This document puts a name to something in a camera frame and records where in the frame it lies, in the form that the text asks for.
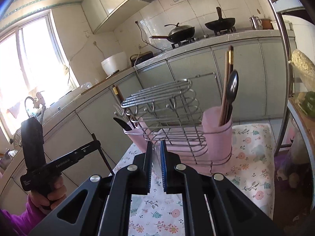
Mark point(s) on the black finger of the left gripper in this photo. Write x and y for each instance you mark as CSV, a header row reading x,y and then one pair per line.
x,y
96,145

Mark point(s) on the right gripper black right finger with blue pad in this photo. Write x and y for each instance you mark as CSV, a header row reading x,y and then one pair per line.
x,y
179,178

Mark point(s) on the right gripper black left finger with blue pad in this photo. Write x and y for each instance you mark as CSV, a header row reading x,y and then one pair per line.
x,y
117,190

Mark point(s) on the dark chopstick yellow band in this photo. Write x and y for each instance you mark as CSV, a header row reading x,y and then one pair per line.
x,y
128,117

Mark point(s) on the light wooden chopstick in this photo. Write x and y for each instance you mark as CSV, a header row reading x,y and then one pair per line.
x,y
226,76

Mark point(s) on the black spoon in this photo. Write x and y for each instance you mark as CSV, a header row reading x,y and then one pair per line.
x,y
232,90

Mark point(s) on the dark chopstick gold band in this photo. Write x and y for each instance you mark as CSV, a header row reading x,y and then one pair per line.
x,y
230,50

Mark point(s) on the purple sleeve forearm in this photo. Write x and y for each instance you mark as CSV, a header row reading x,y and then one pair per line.
x,y
21,224

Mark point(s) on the kitchen faucet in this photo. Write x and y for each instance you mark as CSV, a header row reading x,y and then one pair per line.
x,y
35,107

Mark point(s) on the person's left hand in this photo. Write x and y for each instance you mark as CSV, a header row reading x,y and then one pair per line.
x,y
49,201

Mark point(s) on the pink plastic drip tray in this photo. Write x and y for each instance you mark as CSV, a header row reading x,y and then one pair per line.
x,y
189,143

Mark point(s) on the pink utensil cup left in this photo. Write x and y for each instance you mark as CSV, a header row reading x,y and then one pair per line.
x,y
140,135

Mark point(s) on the pink utensil cup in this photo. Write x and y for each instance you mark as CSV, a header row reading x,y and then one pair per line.
x,y
140,135
218,138

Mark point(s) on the pink utensil cup right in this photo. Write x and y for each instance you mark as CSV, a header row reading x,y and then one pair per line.
x,y
218,138

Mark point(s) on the floral bear tablecloth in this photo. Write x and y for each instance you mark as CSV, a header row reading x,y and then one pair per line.
x,y
251,169

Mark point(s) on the white rice cooker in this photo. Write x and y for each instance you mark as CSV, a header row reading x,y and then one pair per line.
x,y
115,62

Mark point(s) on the black wok with lid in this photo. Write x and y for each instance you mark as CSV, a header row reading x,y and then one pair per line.
x,y
178,33

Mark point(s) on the metal shelf rack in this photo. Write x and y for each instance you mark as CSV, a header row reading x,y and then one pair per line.
x,y
308,6

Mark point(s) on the green bell pepper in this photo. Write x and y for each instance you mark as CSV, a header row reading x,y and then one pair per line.
x,y
306,103

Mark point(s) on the clear plastic container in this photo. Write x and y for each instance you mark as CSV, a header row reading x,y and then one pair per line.
x,y
305,95

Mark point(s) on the gas stove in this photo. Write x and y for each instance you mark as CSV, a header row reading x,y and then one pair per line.
x,y
194,39

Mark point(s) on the napa cabbage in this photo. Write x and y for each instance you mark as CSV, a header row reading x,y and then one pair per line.
x,y
303,70

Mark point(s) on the steel kettle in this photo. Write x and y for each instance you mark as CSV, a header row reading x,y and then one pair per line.
x,y
256,23

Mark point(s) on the brown pot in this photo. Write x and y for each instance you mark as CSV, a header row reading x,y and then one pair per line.
x,y
266,24

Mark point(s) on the metal wire utensil rack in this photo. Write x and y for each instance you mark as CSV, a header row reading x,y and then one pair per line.
x,y
169,105

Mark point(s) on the black wok wooden handle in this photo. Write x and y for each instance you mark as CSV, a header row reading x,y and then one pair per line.
x,y
221,23

